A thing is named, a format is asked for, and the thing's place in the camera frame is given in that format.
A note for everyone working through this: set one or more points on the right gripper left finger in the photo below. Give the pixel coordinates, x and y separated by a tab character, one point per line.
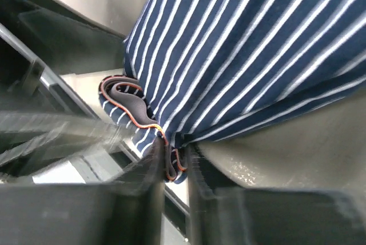
127	210

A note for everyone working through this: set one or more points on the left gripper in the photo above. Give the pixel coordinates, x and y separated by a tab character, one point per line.
42	40

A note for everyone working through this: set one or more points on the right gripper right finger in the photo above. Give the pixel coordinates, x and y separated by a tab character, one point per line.
222	212

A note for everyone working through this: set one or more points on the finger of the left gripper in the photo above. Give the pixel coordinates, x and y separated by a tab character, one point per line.
32	141

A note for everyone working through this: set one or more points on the striped blue boxer shorts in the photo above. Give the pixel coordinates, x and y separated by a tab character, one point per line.
218	69

